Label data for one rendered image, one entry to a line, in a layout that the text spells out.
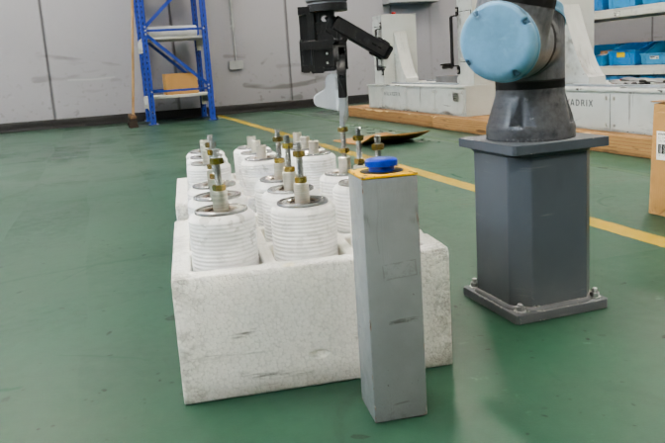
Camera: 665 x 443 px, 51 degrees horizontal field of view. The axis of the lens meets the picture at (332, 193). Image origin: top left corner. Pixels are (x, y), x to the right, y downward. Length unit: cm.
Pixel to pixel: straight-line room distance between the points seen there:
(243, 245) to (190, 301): 11
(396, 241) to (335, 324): 20
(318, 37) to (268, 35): 638
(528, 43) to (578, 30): 276
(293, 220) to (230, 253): 10
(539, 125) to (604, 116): 214
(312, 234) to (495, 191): 38
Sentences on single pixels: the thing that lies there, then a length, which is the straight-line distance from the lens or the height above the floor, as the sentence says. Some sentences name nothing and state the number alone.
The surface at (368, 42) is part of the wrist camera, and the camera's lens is 125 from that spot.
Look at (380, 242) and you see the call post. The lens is 85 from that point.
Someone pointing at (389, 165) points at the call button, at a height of 32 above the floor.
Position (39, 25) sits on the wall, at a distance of 744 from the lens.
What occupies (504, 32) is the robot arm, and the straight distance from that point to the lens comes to 107.
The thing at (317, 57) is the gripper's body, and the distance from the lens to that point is 124.
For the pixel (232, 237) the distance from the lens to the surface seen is 98.
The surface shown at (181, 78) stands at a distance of 697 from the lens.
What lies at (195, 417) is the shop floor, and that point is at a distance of 99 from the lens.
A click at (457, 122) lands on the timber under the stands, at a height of 6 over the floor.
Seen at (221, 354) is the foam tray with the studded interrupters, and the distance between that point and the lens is 100.
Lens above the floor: 45
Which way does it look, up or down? 10 degrees down
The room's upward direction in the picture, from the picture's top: 4 degrees counter-clockwise
